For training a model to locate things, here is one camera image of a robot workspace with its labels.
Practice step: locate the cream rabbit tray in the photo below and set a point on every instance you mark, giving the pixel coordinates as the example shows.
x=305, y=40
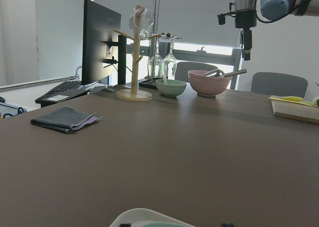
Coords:
x=141, y=217

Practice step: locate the wooden cutting board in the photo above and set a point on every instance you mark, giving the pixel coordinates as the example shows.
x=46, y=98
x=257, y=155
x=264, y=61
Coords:
x=295, y=111

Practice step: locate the aluminium frame post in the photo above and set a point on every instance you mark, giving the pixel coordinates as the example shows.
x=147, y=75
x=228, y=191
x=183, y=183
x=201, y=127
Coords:
x=156, y=7

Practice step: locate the right wine glass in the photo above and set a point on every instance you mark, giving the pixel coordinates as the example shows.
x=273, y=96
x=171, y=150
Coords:
x=170, y=63

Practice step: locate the yellow plastic knife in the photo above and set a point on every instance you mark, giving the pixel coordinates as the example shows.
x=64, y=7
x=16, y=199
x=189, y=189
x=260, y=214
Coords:
x=292, y=99

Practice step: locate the green bowl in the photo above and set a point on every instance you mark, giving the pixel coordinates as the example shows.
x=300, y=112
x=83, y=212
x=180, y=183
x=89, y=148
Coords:
x=173, y=88

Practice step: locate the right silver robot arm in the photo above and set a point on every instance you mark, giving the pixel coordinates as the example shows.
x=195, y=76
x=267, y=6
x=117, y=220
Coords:
x=268, y=11

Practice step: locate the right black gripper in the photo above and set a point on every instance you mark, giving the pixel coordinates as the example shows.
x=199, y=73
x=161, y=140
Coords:
x=244, y=20

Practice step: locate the clear glass mug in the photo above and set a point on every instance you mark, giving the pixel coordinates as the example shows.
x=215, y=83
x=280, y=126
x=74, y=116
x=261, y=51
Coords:
x=141, y=22

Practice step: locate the purple cloth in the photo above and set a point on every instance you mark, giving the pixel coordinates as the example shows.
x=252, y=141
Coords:
x=88, y=121

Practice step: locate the black monitor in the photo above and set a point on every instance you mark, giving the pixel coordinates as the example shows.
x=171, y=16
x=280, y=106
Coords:
x=102, y=46

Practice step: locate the wooden mug tree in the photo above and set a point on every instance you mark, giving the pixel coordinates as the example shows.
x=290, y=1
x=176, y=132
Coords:
x=134, y=94

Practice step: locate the grey folded cloth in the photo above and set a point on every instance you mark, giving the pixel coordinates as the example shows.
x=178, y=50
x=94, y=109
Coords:
x=61, y=120

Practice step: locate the pink bowl with ice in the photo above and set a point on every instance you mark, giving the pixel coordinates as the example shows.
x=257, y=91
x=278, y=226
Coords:
x=207, y=86

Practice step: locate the white ceramic spoon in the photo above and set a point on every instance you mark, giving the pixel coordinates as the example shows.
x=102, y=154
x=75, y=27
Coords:
x=164, y=79

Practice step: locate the left wine glass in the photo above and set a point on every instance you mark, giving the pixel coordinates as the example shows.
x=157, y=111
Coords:
x=155, y=63

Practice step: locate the black wine glass rack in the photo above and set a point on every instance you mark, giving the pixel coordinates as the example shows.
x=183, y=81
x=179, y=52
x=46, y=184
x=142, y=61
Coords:
x=150, y=83

